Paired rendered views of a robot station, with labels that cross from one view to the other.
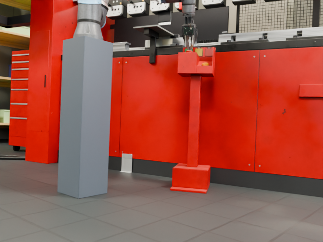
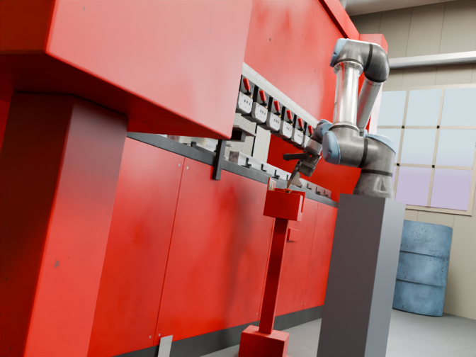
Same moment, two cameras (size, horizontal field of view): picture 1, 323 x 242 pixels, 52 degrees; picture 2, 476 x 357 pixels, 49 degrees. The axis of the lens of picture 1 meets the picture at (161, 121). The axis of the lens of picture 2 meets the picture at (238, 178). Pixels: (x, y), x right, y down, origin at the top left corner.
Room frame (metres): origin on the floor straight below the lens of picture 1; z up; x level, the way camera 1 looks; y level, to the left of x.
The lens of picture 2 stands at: (2.18, 2.29, 0.62)
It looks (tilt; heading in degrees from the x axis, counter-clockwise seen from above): 5 degrees up; 270
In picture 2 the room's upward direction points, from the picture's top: 9 degrees clockwise
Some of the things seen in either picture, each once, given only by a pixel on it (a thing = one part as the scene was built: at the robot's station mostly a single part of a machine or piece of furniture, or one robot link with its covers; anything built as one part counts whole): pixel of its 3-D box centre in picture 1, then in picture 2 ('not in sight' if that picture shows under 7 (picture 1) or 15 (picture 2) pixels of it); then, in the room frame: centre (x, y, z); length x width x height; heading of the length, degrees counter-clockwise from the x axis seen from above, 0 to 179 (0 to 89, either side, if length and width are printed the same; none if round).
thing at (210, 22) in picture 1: (166, 37); not in sight; (3.00, -0.01, 1.12); 1.13 x 0.02 x 0.44; 63
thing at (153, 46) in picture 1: (151, 46); (225, 155); (2.27, 0.09, 0.88); 0.14 x 0.04 x 0.22; 153
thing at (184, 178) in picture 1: (191, 177); (269, 346); (1.93, -0.19, 0.06); 0.25 x 0.20 x 0.12; 167
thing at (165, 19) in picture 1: (164, 18); not in sight; (2.44, 0.01, 1.13); 0.10 x 0.02 x 0.10; 63
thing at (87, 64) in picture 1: (85, 117); (358, 304); (1.70, 0.39, 0.39); 0.18 x 0.18 x 0.78; 50
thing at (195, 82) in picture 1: (194, 120); (273, 275); (1.96, -0.19, 0.39); 0.06 x 0.06 x 0.54; 77
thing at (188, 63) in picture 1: (196, 60); (285, 200); (1.96, -0.19, 0.75); 0.20 x 0.16 x 0.18; 77
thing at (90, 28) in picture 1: (88, 31); (375, 185); (1.70, 0.39, 0.82); 0.15 x 0.15 x 0.10
